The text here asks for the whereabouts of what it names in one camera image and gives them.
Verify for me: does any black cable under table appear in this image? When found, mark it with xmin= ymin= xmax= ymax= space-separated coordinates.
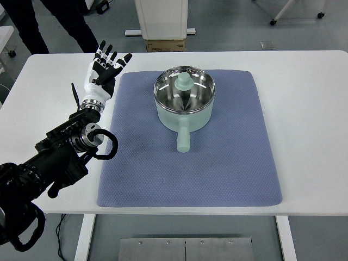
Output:
xmin=55 ymin=214 xmax=67 ymax=261

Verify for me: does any green pot with handle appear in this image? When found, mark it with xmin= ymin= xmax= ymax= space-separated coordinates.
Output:
xmin=153 ymin=66 xmax=217 ymax=153

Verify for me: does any glass lid with green knob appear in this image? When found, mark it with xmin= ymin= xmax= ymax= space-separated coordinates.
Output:
xmin=153 ymin=66 xmax=216 ymax=113

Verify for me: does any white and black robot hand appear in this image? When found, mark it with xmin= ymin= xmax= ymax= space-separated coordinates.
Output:
xmin=80 ymin=40 xmax=133 ymax=104

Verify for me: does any white frame with caster wheels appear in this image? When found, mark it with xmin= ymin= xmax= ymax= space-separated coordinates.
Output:
xmin=269 ymin=0 xmax=326 ymax=27

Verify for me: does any white table leg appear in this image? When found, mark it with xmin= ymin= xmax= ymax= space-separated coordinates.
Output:
xmin=73 ymin=214 xmax=96 ymax=261
xmin=275 ymin=215 xmax=297 ymax=261

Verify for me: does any brown cardboard box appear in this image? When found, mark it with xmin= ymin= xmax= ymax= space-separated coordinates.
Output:
xmin=145 ymin=38 xmax=188 ymax=53

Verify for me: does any white floor foot bar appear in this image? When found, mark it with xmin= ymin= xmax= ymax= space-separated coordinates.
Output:
xmin=125 ymin=28 xmax=196 ymax=37

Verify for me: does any blue textured mat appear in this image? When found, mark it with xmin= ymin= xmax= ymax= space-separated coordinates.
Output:
xmin=96 ymin=69 xmax=283 ymax=209

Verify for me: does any white pedestal cabinet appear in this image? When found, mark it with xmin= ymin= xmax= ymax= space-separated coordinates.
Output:
xmin=134 ymin=0 xmax=190 ymax=41

